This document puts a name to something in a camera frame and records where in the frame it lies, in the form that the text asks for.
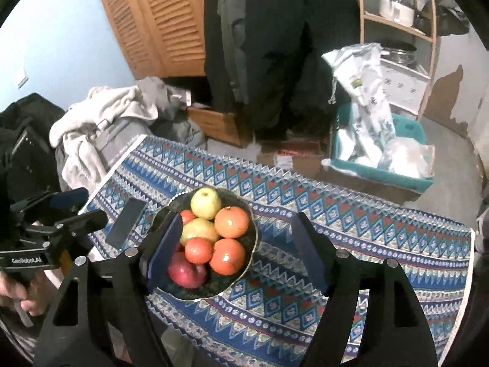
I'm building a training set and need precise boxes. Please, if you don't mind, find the white printed sack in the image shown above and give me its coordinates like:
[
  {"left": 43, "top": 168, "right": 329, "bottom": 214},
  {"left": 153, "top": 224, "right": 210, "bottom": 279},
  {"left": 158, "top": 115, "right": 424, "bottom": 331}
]
[{"left": 322, "top": 43, "right": 396, "bottom": 165}]

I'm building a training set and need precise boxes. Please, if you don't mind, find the teal plastic basket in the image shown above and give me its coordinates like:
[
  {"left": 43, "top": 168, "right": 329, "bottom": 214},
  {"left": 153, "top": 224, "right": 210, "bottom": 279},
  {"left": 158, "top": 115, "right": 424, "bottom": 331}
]
[{"left": 330, "top": 103, "right": 435, "bottom": 195}]

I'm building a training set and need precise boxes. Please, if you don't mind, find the large cardboard box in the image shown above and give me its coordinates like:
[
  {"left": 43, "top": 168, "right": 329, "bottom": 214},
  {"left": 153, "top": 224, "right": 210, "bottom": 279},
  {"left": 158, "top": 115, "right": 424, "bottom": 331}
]
[{"left": 321, "top": 161, "right": 421, "bottom": 204}]

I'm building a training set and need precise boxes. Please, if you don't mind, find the light grey hoodie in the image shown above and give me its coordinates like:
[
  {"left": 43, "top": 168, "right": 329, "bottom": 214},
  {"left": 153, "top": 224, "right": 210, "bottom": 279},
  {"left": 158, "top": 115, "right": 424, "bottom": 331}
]
[{"left": 135, "top": 76, "right": 192, "bottom": 117}]

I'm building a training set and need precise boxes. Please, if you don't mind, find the black smartphone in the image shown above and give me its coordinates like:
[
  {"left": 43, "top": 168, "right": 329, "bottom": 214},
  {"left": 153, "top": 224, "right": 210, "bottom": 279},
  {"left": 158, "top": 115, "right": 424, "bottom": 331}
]
[{"left": 106, "top": 198, "right": 146, "bottom": 249}]

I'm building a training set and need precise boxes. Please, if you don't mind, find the black coat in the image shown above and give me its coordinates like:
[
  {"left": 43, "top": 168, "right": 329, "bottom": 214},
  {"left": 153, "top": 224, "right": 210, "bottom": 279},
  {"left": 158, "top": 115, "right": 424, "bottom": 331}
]
[{"left": 202, "top": 0, "right": 362, "bottom": 142}]

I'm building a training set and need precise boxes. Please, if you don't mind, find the wooden drawer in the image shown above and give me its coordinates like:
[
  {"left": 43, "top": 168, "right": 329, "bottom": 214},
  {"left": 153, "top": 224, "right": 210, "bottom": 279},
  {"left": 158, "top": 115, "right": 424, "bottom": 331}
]
[{"left": 187, "top": 105, "right": 253, "bottom": 148}]

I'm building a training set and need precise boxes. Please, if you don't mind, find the dark grey garment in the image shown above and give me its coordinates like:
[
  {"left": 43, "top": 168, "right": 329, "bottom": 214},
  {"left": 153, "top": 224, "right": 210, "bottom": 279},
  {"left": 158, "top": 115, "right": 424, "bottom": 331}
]
[{"left": 153, "top": 117, "right": 207, "bottom": 150}]

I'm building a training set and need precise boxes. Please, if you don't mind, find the clear plastic bag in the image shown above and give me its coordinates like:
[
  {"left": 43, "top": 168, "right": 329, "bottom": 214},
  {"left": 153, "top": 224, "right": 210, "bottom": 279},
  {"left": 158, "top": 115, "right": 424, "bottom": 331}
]
[{"left": 378, "top": 138, "right": 435, "bottom": 180}]

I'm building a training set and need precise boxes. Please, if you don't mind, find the white drawer cabinet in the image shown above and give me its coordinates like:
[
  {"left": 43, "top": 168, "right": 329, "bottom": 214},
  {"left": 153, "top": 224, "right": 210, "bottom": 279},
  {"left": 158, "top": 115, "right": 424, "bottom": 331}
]
[{"left": 380, "top": 59, "right": 432, "bottom": 115}]

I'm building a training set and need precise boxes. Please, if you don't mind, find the person's left hand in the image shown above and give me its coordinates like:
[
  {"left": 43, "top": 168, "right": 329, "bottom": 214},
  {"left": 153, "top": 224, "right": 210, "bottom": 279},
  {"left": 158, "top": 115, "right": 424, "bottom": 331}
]
[{"left": 0, "top": 271, "right": 50, "bottom": 318}]

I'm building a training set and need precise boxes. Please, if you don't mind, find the small cardboard box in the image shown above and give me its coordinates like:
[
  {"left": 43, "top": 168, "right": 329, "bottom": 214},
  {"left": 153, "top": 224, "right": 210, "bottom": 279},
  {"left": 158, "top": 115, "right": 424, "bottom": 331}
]
[{"left": 257, "top": 139, "right": 325, "bottom": 178}]

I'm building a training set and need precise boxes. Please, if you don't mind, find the large orange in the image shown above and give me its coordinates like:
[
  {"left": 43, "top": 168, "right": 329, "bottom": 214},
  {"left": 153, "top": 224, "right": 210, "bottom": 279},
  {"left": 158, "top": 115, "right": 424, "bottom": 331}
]
[{"left": 214, "top": 206, "right": 250, "bottom": 239}]

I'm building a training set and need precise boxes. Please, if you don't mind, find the metal steamer pot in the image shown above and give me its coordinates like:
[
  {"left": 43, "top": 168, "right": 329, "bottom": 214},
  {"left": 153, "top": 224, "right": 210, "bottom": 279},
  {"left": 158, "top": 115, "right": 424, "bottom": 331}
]
[{"left": 382, "top": 40, "right": 418, "bottom": 64}]

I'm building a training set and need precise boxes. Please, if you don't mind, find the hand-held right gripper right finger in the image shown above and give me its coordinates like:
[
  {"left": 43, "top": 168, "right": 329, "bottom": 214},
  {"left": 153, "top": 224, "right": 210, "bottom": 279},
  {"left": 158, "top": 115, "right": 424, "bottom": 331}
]
[{"left": 291, "top": 212, "right": 440, "bottom": 367}]

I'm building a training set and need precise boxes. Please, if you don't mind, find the large red apple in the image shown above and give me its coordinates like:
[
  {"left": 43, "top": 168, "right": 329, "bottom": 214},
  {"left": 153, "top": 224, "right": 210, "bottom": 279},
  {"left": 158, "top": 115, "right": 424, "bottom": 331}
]
[{"left": 168, "top": 251, "right": 209, "bottom": 289}]

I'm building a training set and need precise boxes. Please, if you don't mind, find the white cooking pot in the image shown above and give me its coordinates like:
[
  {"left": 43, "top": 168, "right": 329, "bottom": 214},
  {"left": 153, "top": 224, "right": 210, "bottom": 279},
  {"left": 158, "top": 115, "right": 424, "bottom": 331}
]
[{"left": 378, "top": 0, "right": 416, "bottom": 27}]

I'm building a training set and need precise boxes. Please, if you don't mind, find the wooden shelf rack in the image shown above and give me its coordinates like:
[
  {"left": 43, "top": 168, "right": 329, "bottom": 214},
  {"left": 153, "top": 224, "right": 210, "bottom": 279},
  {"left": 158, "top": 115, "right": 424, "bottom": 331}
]
[{"left": 353, "top": 0, "right": 438, "bottom": 121}]

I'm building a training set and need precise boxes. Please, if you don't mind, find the small orange tangerine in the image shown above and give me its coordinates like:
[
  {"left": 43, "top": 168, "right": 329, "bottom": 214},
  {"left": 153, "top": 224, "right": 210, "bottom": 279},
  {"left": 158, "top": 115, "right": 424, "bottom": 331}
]
[
  {"left": 184, "top": 237, "right": 214, "bottom": 264},
  {"left": 209, "top": 238, "right": 246, "bottom": 276}
]

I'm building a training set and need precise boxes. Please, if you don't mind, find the dark cap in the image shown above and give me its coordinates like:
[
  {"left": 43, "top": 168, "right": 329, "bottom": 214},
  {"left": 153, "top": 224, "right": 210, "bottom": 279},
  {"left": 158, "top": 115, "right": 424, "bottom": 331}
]
[{"left": 436, "top": 6, "right": 470, "bottom": 35}]

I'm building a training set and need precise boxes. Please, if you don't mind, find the grey printed garment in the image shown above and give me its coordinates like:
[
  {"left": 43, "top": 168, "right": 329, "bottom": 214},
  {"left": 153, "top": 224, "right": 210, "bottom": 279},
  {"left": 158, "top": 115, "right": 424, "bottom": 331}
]
[{"left": 55, "top": 117, "right": 148, "bottom": 184}]

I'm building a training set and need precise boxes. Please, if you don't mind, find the grey jacket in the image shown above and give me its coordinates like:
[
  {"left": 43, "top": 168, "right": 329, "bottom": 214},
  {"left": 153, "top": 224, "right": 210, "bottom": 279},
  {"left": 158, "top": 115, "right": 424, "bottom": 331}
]
[{"left": 217, "top": 0, "right": 249, "bottom": 104}]

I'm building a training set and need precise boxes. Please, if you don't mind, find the blue patterned tablecloth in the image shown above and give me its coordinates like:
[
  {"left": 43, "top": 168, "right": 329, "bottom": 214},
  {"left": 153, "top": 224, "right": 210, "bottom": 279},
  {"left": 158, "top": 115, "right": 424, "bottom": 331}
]
[{"left": 78, "top": 135, "right": 476, "bottom": 367}]

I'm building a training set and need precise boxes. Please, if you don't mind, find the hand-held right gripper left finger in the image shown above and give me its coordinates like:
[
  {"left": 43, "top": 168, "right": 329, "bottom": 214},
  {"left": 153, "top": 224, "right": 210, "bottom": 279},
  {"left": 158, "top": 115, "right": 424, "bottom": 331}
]
[{"left": 32, "top": 212, "right": 184, "bottom": 367}]

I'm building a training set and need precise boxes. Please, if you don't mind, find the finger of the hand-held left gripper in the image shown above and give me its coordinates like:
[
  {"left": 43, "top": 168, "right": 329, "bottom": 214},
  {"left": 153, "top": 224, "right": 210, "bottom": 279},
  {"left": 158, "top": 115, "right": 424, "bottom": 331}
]
[
  {"left": 11, "top": 187, "right": 89, "bottom": 217},
  {"left": 23, "top": 209, "right": 109, "bottom": 245}
]

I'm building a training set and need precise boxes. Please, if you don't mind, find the yellow-green apple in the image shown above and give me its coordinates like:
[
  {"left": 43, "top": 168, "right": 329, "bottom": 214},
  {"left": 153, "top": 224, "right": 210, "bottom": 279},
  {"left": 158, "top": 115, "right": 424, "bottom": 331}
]
[
  {"left": 190, "top": 187, "right": 222, "bottom": 220},
  {"left": 180, "top": 218, "right": 219, "bottom": 246}
]

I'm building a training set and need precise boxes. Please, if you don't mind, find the wooden louvered wardrobe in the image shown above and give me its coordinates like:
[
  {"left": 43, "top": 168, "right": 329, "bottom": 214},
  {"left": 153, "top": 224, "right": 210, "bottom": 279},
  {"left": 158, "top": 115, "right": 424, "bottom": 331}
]
[{"left": 92, "top": 0, "right": 215, "bottom": 79}]

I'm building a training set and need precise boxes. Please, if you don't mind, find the white fleece garment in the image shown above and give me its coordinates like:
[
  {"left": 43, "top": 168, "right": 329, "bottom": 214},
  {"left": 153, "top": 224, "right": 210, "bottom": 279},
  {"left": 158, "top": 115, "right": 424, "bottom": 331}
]
[{"left": 50, "top": 86, "right": 159, "bottom": 195}]

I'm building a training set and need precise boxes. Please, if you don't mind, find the dark green glass bowl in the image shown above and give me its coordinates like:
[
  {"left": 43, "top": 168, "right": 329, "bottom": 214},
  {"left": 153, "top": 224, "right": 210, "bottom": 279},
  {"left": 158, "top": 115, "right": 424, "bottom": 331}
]
[{"left": 152, "top": 187, "right": 258, "bottom": 301}]

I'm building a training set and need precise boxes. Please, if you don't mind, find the black bag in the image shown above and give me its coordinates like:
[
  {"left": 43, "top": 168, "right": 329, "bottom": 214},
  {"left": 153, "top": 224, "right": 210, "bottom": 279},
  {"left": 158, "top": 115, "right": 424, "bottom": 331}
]
[{"left": 0, "top": 94, "right": 67, "bottom": 138}]

